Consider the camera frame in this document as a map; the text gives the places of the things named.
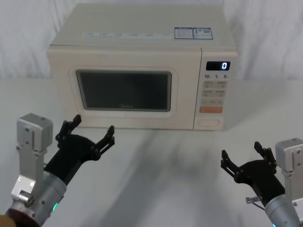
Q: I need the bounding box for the oven control panel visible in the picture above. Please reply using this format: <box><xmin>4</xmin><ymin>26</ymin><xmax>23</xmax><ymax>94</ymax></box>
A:
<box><xmin>193</xmin><ymin>48</ymin><xmax>238</xmax><ymax>131</ymax></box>

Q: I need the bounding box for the thin dark cable silver plug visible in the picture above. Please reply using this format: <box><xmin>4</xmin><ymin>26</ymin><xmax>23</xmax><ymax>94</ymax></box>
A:
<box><xmin>245</xmin><ymin>195</ymin><xmax>267</xmax><ymax>211</ymax></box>

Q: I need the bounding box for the cream microwave oven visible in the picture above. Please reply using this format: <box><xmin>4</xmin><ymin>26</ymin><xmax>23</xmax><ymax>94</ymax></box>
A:
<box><xmin>46</xmin><ymin>2</ymin><xmax>239</xmax><ymax>131</ymax></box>

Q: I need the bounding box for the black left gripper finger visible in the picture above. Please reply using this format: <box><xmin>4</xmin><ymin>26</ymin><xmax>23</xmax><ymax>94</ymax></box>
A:
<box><xmin>55</xmin><ymin>114</ymin><xmax>82</xmax><ymax>143</ymax></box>
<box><xmin>90</xmin><ymin>125</ymin><xmax>116</xmax><ymax>162</ymax></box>

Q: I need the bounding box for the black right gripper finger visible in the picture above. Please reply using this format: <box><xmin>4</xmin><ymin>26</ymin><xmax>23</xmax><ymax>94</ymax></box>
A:
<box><xmin>254</xmin><ymin>141</ymin><xmax>277</xmax><ymax>168</ymax></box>
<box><xmin>220</xmin><ymin>149</ymin><xmax>241</xmax><ymax>178</ymax></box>

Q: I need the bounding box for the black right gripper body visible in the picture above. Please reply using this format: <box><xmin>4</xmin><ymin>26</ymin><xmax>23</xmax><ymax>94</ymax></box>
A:
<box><xmin>233</xmin><ymin>159</ymin><xmax>286</xmax><ymax>204</ymax></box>

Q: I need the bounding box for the white tablecloth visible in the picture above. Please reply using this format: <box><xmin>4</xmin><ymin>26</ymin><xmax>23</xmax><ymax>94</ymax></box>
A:
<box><xmin>0</xmin><ymin>77</ymin><xmax>303</xmax><ymax>227</ymax></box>

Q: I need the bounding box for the white curtain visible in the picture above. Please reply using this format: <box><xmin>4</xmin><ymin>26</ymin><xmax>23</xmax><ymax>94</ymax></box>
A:
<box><xmin>0</xmin><ymin>0</ymin><xmax>303</xmax><ymax>80</ymax></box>

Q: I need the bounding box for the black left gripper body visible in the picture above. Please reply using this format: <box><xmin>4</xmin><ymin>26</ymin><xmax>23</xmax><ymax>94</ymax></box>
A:
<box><xmin>44</xmin><ymin>134</ymin><xmax>101</xmax><ymax>187</ymax></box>

